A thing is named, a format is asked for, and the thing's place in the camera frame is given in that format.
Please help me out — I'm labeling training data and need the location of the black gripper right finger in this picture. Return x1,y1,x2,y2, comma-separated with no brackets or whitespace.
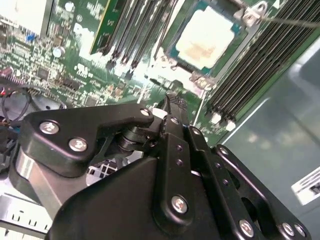
173,94,313,240

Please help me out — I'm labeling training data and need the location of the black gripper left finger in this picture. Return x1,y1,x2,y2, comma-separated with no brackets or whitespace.
9,95,196,230

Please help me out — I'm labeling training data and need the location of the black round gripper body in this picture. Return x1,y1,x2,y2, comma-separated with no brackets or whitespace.
46,156,236,240

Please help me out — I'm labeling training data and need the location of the silver CPU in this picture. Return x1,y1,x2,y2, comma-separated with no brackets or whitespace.
168,4,248,75

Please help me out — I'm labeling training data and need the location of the thin metal locking lever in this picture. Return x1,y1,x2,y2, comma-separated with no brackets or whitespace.
258,15,320,27

